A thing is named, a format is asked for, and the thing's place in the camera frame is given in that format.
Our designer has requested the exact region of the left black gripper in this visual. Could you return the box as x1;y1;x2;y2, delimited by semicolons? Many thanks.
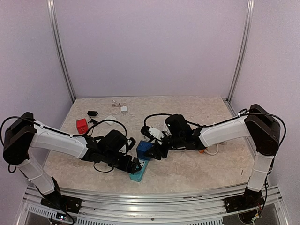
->
103;150;142;174

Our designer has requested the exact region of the aluminium frame post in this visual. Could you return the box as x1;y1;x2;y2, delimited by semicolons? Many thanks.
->
46;0;76;103
226;0;255;104

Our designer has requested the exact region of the left aluminium frame post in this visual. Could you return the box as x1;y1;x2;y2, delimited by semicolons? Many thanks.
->
46;0;76;103

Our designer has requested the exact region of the white strip power cord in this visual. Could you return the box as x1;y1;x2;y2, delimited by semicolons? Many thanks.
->
203;140;228;156

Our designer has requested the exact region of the aluminium front rail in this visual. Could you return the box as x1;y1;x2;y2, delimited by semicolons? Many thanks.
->
13;184;292;225

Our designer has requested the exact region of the white power adapter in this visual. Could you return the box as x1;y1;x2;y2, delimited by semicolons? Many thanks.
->
105;115;117;126

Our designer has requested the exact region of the right aluminium frame post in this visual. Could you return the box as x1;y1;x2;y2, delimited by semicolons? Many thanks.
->
226;0;255;104

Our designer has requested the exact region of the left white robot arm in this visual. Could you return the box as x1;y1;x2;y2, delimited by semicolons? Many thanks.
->
0;112;142;209

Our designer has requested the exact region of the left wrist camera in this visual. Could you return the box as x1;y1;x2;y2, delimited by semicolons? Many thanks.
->
119;137;136;154

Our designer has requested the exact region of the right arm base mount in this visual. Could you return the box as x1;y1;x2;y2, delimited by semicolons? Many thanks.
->
224;184;266;213

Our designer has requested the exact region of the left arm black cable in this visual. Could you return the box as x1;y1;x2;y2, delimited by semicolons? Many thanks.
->
0;116;128;174

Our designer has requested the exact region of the teal power strip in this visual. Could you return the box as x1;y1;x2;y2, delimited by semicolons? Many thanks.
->
129;159;149;182

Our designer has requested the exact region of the black charger plug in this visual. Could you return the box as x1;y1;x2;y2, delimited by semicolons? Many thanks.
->
87;111;98;117

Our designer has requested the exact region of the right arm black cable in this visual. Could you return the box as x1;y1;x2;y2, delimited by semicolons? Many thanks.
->
143;113;288;141

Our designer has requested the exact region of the small white looped cable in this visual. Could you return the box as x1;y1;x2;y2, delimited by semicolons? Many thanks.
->
111;100;127;109

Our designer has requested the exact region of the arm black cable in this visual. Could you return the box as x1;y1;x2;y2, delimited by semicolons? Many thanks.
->
143;113;288;141
0;116;128;174

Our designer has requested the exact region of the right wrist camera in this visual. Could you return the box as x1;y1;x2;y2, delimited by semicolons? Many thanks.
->
141;126;164;141

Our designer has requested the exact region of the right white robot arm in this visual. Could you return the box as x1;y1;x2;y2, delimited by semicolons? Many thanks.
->
141;104;287;208

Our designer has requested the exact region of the blue cube socket adapter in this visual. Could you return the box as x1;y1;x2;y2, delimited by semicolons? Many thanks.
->
136;140;153;161

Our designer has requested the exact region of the red cube socket adapter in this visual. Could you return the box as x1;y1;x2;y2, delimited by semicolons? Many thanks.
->
76;118;89;135

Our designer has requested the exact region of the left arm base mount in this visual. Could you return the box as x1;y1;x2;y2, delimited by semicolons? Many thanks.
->
40;177;82;214

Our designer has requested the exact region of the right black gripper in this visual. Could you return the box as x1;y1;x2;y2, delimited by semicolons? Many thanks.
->
142;134;184;160

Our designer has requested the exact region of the small white charger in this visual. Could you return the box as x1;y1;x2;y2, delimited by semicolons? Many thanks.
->
120;106;128;115

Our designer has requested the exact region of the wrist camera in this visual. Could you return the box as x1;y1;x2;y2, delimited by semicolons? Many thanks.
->
141;126;164;141
119;137;136;154

